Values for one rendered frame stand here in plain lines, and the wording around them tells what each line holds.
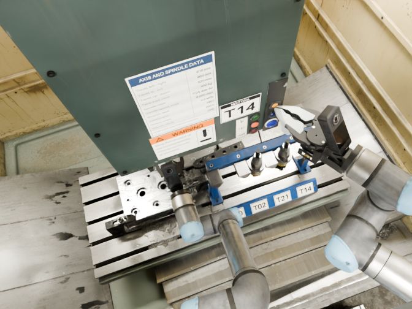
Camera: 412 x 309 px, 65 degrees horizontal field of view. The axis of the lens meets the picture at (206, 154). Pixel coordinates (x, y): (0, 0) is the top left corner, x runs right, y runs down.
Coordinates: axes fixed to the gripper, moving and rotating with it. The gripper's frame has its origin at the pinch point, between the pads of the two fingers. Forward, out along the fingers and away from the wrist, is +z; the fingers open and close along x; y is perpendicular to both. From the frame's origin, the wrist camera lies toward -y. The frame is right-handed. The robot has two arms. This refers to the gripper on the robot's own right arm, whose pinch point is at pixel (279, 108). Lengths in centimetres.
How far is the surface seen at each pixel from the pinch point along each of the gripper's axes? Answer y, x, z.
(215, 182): 47, -11, 14
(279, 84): -7.3, 0.3, 1.5
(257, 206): 74, -1, 0
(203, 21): -29.7, -13.0, 9.4
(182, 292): 97, -49, 5
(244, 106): -3.1, -6.5, 5.5
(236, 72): -15.6, -8.3, 6.7
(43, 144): 110, -45, 136
